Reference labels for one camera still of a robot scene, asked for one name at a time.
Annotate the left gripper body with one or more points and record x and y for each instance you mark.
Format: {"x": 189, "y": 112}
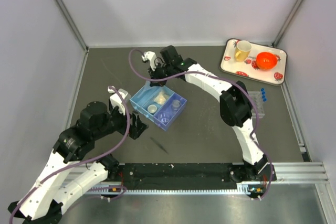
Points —
{"x": 118, "y": 121}

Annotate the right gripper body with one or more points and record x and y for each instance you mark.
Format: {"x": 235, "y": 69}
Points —
{"x": 161, "y": 72}

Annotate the small white plastic cup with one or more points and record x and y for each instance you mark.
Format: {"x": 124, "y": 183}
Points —
{"x": 152, "y": 108}

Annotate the thin dark metal tweezers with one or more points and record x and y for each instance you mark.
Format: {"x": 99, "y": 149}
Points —
{"x": 158, "y": 144}

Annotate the clear glass beaker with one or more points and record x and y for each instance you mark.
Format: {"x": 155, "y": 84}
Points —
{"x": 164, "y": 118}

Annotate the bag of cotton balls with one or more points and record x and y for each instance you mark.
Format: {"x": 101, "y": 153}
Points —
{"x": 161, "y": 97}

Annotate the blue three-drawer organizer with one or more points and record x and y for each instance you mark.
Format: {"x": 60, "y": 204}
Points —
{"x": 145, "y": 97}

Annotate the clear test tube rack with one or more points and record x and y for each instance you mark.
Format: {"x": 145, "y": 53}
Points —
{"x": 257, "y": 98}

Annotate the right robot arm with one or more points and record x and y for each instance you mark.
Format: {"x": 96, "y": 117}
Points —
{"x": 235, "y": 105}

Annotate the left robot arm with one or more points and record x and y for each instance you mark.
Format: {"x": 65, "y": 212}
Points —
{"x": 49, "y": 199}

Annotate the yellow mug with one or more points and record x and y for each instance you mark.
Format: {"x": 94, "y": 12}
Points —
{"x": 242, "y": 50}

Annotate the strawberry pattern tray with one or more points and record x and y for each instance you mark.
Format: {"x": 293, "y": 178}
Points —
{"x": 249, "y": 68}

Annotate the orange bowl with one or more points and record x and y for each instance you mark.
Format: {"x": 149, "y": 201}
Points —
{"x": 266, "y": 60}

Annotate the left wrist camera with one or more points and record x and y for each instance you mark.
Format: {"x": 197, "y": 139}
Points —
{"x": 116, "y": 101}

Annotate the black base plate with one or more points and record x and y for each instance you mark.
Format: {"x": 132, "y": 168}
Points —
{"x": 188, "y": 176}

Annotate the white cable duct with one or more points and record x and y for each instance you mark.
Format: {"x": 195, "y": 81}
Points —
{"x": 241, "y": 189}

